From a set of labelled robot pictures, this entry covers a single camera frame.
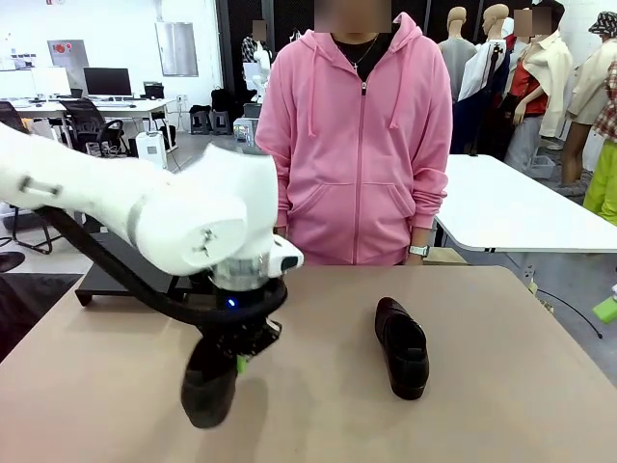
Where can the white power socket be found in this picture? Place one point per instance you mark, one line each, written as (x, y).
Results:
(529, 271)

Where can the mannequin with bucket hat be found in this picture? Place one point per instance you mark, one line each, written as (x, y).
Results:
(593, 82)

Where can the black plastic stool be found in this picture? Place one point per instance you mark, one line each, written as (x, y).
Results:
(200, 120)
(222, 123)

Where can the person's left forearm pink sleeve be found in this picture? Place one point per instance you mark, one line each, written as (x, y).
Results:
(429, 207)

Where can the black office chair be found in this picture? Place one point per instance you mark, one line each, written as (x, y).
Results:
(87, 120)

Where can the white humanoid figure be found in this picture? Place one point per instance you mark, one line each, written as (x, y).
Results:
(260, 72)

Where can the person's left hand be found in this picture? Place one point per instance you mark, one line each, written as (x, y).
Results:
(416, 261)

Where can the black backpack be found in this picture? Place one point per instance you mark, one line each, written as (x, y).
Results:
(221, 99)

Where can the grey wall cabinet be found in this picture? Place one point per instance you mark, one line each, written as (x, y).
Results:
(67, 58)

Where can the white office desk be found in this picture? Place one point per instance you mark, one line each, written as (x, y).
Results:
(144, 103)

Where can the mannequin in white navy jacket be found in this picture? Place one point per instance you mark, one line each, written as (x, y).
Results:
(482, 72)

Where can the lit computer case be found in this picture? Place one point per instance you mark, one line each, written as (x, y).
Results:
(246, 132)

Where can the white air purifier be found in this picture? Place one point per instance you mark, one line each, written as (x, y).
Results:
(152, 147)

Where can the white wrist watch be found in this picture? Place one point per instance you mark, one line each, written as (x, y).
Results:
(418, 250)

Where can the black computer monitor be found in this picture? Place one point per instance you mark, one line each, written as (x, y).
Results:
(107, 81)

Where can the mannequin in neon green trousers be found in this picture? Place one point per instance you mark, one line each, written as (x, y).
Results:
(605, 178)

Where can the mannequin in grey shirt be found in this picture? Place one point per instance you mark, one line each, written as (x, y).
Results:
(458, 58)

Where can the person's right forearm pink sleeve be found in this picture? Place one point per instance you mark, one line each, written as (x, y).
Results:
(283, 202)

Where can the clear plastic crate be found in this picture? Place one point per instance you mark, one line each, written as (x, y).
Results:
(540, 166)

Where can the black printer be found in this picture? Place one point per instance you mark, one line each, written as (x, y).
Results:
(153, 90)

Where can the black metal chair legs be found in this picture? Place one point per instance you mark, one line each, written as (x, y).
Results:
(29, 238)

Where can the mannequin in cream jacket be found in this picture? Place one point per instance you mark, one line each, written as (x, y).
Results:
(554, 62)

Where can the metal wall panel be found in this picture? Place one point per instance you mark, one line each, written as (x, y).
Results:
(176, 48)

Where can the background person plaid shirt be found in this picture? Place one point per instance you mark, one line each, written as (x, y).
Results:
(249, 48)

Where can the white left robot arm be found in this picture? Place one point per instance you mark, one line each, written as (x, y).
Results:
(193, 207)

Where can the white table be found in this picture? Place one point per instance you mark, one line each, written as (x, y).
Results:
(511, 207)

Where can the white computer monitor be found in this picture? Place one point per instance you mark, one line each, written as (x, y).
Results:
(49, 81)

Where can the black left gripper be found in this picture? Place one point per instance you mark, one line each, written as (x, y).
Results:
(241, 337)

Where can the person in pink hoodie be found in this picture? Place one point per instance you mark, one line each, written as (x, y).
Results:
(356, 169)

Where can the black floor mat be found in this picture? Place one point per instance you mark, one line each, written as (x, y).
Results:
(29, 308)

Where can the black loafer shoe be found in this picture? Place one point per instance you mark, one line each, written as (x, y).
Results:
(209, 395)
(405, 357)

